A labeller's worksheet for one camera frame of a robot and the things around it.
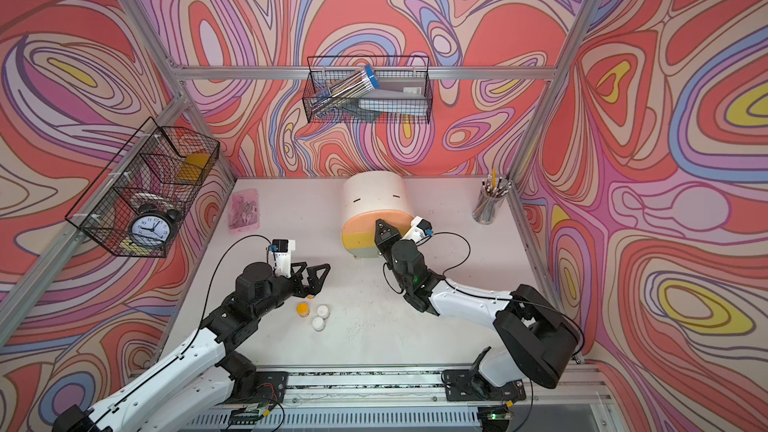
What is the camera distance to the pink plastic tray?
1.07 meters

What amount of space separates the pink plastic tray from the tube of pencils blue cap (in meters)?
0.50

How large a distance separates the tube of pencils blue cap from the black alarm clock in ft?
1.49

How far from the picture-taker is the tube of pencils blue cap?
0.80 metres

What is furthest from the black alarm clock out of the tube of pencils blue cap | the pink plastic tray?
the tube of pencils blue cap
